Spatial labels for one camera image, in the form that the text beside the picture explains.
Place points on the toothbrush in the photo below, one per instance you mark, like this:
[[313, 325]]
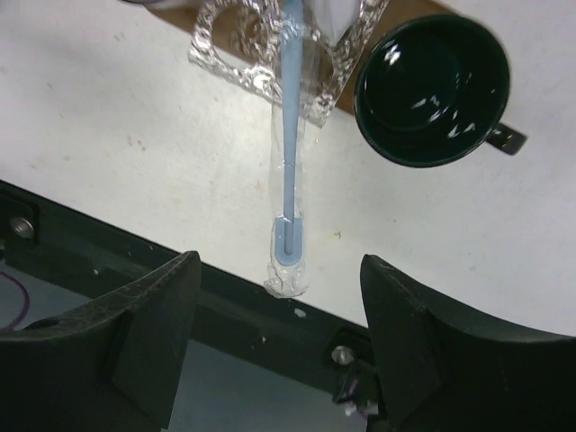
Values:
[[286, 268]]

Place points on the translucent purple cup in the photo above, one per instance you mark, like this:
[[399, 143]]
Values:
[[165, 4]]

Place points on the oval wooden tray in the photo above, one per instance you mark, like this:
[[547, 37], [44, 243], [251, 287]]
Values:
[[235, 40]]

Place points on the blue toothpaste tube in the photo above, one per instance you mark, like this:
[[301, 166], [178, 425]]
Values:
[[297, 12]]

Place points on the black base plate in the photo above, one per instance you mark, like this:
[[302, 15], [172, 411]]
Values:
[[86, 256]]

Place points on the dark green enamel mug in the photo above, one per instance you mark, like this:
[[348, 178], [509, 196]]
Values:
[[432, 90]]

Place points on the clear plastic bag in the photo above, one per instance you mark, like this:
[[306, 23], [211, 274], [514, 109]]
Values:
[[240, 42]]

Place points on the white toothpaste tube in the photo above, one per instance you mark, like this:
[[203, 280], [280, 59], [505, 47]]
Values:
[[334, 17]]

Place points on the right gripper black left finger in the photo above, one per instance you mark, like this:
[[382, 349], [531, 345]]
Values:
[[112, 364]]

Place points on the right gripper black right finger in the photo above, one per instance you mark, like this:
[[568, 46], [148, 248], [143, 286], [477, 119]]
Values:
[[444, 366]]

